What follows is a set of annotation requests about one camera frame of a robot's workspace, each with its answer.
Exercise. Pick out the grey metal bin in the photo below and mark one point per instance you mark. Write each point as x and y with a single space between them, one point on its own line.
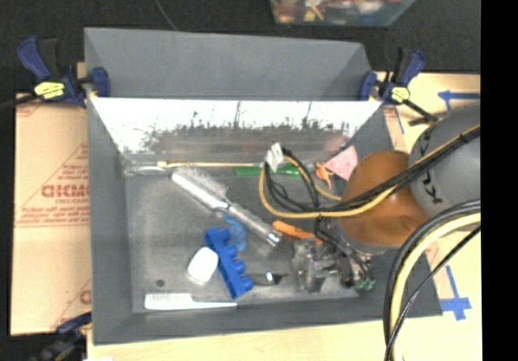
170 230

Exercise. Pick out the white flat plastic stick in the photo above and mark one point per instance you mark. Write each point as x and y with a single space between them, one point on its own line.
174 302

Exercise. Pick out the brown cardboard board red print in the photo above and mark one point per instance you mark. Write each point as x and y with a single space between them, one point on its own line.
48 189

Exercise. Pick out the blue toothed plastic block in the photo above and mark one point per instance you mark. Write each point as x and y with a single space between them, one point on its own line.
230 262

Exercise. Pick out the small orange toy figure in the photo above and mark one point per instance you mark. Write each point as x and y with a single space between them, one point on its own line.
323 173

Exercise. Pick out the blue round plastic piece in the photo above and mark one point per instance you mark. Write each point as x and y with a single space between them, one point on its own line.
239 232

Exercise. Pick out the small white plastic bottle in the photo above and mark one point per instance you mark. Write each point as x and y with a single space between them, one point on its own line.
202 265

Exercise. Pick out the green marker pen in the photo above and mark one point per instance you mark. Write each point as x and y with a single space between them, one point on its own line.
247 170

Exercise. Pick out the thin pale wooden stick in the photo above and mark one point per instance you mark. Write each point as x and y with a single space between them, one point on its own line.
202 164

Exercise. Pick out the orange toy carrot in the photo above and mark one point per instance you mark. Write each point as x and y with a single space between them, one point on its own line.
289 230

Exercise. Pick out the silver hairbrush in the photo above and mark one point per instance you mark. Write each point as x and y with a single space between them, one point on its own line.
226 205

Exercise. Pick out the pink triangular cloth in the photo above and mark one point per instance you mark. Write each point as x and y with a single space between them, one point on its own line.
344 163

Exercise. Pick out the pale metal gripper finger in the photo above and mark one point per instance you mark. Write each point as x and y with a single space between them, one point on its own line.
309 278
305 252

